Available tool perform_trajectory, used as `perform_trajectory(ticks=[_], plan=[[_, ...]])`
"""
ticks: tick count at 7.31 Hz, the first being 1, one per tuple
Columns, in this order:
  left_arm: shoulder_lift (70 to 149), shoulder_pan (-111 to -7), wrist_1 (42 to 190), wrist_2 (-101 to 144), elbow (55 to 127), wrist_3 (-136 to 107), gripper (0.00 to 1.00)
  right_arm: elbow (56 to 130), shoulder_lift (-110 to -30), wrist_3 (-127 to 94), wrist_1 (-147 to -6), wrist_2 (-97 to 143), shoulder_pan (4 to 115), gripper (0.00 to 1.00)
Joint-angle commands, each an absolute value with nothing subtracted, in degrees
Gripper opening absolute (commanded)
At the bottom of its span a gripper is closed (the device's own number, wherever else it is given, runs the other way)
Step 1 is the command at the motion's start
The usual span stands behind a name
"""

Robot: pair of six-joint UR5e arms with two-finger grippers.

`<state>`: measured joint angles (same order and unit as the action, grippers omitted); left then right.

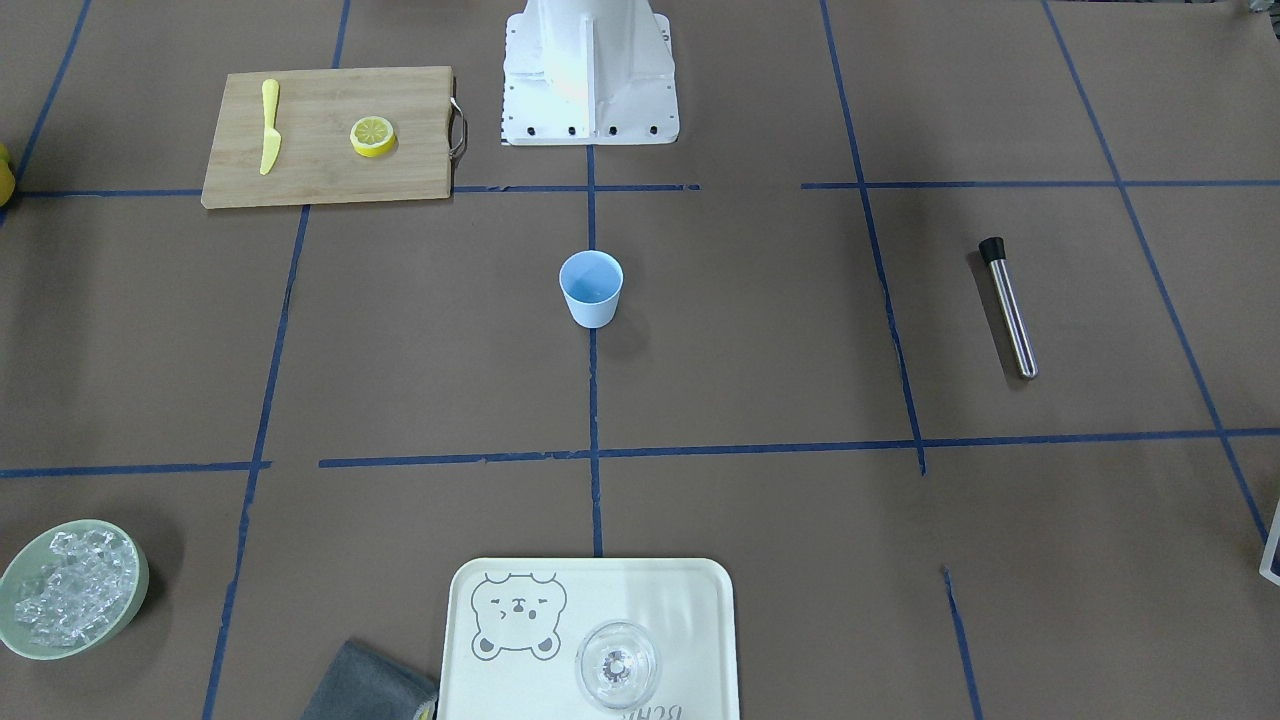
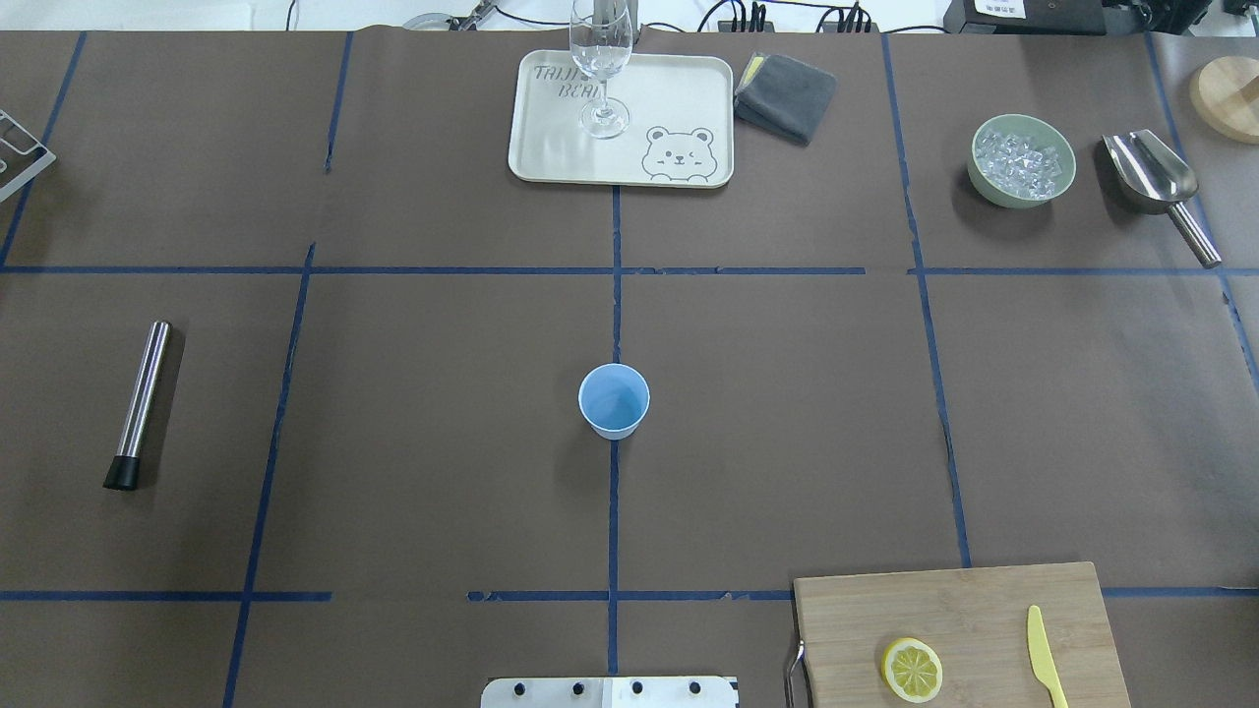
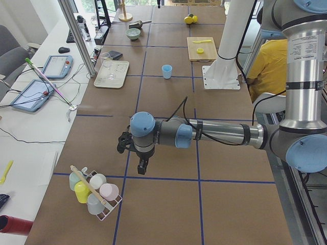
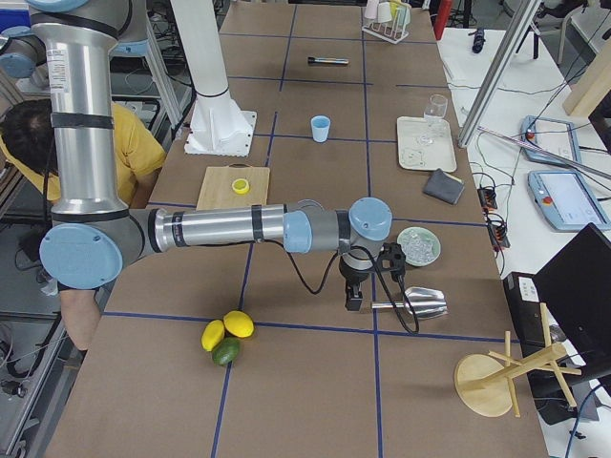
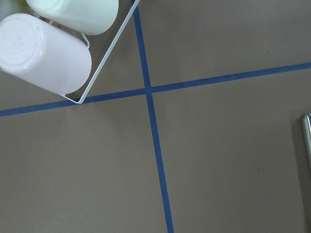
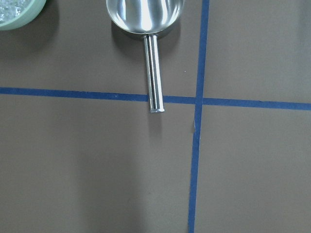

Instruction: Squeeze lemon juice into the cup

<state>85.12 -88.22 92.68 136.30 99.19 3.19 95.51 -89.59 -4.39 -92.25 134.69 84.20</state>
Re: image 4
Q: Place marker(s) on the white cup rack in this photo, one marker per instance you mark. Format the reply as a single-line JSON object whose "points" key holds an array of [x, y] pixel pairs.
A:
{"points": [[387, 20]]}

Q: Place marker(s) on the green bowl of ice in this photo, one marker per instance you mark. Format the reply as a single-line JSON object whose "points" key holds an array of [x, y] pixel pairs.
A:
{"points": [[420, 246]]}

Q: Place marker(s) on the black monitor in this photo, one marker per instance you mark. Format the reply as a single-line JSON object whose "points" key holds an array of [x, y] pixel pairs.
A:
{"points": [[575, 285]]}

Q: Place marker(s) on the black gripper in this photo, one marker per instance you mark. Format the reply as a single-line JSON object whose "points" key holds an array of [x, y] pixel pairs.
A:
{"points": [[352, 276]]}

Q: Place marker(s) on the near blue teach pendant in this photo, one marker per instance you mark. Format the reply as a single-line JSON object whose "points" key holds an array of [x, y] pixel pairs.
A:
{"points": [[565, 200]]}

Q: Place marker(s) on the light blue plastic cup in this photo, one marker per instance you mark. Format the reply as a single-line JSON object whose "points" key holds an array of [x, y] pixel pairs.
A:
{"points": [[320, 126]]}

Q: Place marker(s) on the grey folded cloth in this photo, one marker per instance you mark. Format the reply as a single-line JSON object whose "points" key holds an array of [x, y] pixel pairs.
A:
{"points": [[444, 186]]}

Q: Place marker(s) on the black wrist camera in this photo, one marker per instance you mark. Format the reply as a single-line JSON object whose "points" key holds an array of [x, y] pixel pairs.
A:
{"points": [[393, 260]]}

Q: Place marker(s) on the cream bear tray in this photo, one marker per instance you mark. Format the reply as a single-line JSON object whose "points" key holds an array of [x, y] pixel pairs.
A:
{"points": [[421, 147]]}

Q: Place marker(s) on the steel muddler with black tip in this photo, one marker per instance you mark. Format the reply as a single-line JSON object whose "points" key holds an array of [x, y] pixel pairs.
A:
{"points": [[327, 61]]}

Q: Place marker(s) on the wooden cutting board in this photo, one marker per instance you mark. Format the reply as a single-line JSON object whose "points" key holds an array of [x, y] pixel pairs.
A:
{"points": [[228, 187]]}

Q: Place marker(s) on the aluminium frame post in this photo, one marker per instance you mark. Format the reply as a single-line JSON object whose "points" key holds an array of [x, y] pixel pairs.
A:
{"points": [[518, 26]]}

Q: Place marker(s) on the person in yellow shirt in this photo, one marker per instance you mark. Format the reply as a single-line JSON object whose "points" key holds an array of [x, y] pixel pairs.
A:
{"points": [[128, 150]]}

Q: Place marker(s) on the wooden mug tree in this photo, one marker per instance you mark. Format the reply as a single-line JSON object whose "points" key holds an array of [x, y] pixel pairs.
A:
{"points": [[485, 383]]}

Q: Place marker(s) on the steel ice scoop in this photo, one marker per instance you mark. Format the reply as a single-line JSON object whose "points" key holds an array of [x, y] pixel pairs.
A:
{"points": [[427, 303]]}

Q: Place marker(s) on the far blue teach pendant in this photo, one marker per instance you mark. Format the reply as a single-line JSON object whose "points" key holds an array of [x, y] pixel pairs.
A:
{"points": [[554, 136]]}

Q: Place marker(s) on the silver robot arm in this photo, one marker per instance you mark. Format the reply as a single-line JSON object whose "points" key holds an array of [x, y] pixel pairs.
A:
{"points": [[23, 56], [95, 235]]}

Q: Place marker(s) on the yellow whole lemon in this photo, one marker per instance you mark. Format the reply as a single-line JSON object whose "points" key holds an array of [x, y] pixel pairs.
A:
{"points": [[212, 335], [238, 324]]}

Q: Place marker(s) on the clear wine glass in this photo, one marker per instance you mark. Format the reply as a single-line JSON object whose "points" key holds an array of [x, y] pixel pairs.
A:
{"points": [[435, 110]]}

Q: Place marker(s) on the blue teach pendant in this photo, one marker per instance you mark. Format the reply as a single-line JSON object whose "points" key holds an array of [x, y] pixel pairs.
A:
{"points": [[565, 200], [554, 136]]}

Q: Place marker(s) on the orange black usb hub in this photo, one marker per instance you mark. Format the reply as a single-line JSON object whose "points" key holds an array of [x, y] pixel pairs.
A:
{"points": [[496, 224]]}

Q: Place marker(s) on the yellow lemon slice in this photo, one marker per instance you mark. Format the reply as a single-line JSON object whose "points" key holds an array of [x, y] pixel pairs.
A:
{"points": [[240, 186]]}

